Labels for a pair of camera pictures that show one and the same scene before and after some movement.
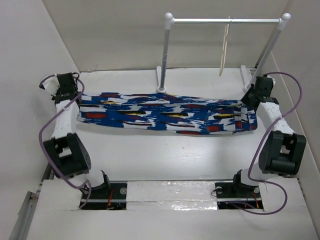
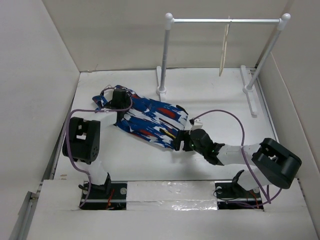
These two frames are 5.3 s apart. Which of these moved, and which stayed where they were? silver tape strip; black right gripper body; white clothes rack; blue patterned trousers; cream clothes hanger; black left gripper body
Moved: blue patterned trousers; black left gripper body; black right gripper body
Stayed: silver tape strip; cream clothes hanger; white clothes rack
